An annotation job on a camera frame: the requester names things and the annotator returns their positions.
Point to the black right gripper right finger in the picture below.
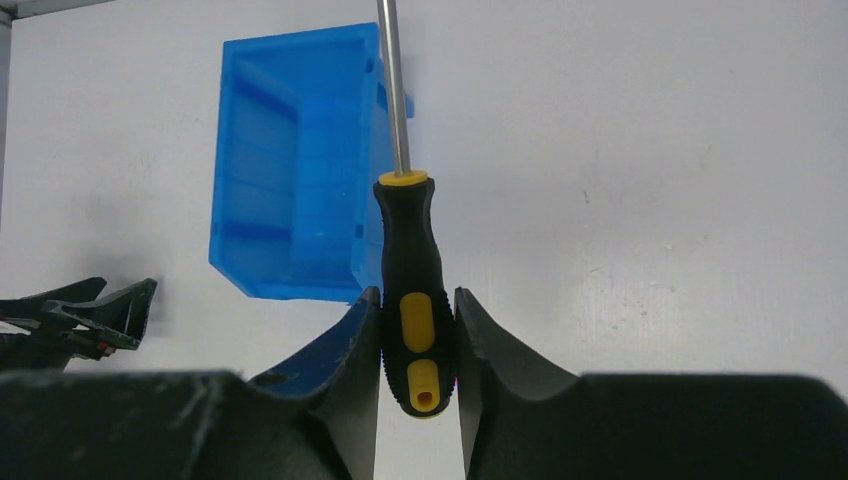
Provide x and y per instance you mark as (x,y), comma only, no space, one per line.
(523,417)

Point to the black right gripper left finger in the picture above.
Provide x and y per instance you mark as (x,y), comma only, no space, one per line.
(313,416)

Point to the blue plastic bin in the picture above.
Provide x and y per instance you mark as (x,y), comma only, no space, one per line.
(303,135)

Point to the black yellow screwdriver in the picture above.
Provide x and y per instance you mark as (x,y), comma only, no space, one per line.
(417,322)

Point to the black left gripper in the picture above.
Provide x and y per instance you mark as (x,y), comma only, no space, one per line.
(81,323)

